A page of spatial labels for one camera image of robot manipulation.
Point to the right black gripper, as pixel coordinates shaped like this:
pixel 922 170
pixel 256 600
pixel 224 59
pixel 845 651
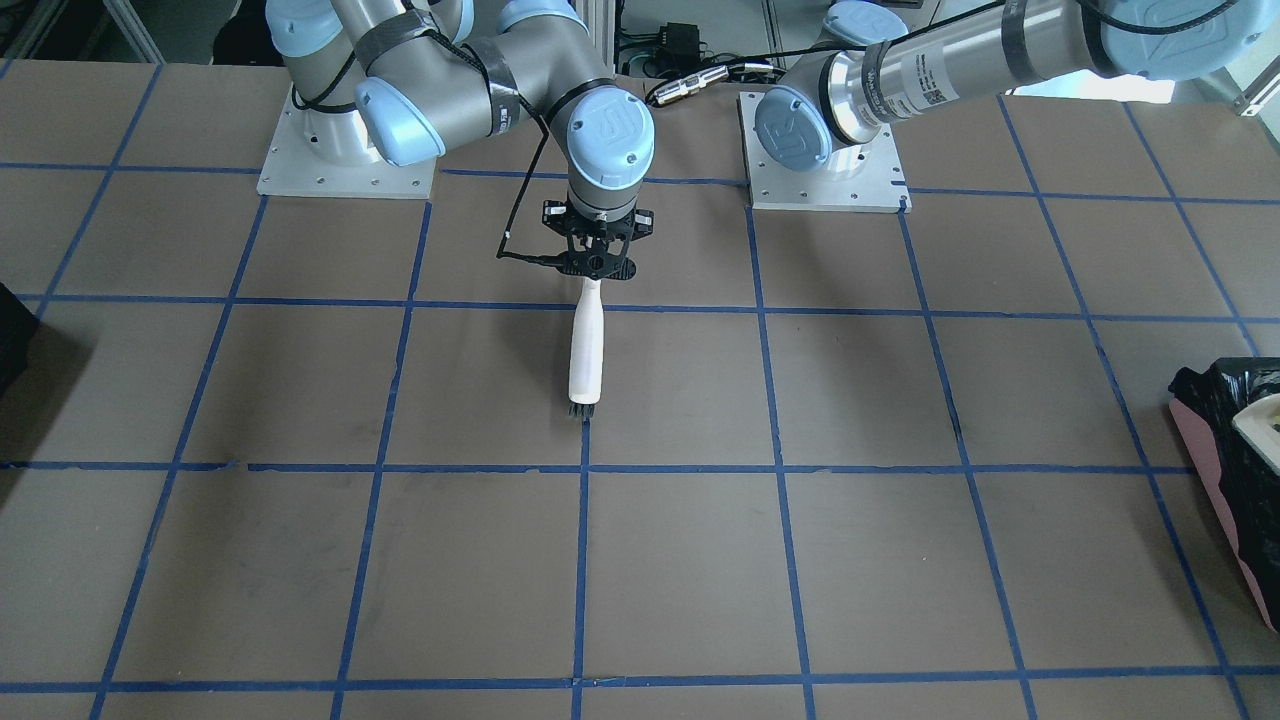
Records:
pixel 553 216

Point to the beige hand brush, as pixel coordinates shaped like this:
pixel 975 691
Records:
pixel 587 351

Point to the beige plastic dustpan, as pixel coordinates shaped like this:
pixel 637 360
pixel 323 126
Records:
pixel 1258 425

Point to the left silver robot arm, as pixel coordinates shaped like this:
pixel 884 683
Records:
pixel 866 72

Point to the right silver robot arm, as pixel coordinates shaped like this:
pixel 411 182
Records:
pixel 381 89

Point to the black bag lined bin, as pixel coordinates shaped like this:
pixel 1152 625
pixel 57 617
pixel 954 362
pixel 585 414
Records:
pixel 1243 489

